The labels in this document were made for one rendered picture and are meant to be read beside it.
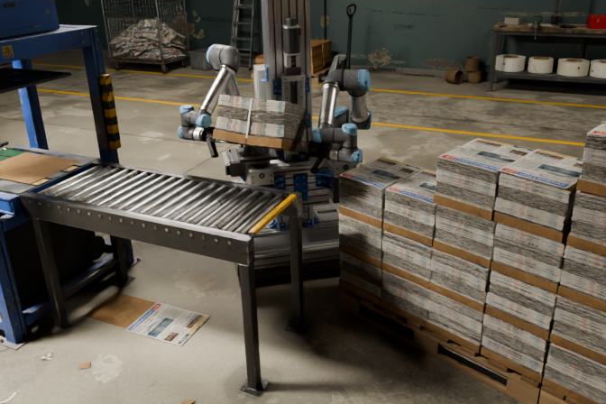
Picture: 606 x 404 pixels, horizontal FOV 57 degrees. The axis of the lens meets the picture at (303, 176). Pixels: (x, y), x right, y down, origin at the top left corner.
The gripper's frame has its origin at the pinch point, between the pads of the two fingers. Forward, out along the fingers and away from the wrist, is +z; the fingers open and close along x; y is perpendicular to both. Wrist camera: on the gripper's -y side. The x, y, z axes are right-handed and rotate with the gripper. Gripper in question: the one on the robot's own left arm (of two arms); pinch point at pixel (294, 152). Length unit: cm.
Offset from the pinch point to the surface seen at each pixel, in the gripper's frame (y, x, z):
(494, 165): 5, 14, -98
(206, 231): -38, 55, 13
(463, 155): 8, 6, -85
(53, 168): -26, 22, 138
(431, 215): -21, 0, -73
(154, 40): 160, -533, 518
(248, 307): -70, 45, -7
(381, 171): -4.4, -25.6, -39.8
